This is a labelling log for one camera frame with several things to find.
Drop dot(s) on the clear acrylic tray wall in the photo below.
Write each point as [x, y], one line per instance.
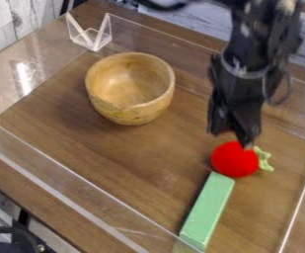
[92, 219]

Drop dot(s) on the clear acrylic corner bracket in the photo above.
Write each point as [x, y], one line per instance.
[90, 38]

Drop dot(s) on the green rectangular block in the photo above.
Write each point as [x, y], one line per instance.
[200, 224]

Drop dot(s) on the red felt strawberry toy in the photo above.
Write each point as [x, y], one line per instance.
[237, 162]

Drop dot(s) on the wooden bowl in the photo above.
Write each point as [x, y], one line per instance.
[130, 87]

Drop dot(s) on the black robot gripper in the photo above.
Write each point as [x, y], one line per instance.
[237, 99]

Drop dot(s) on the black table clamp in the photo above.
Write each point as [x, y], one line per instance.
[25, 238]

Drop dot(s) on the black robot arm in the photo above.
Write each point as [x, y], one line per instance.
[251, 68]

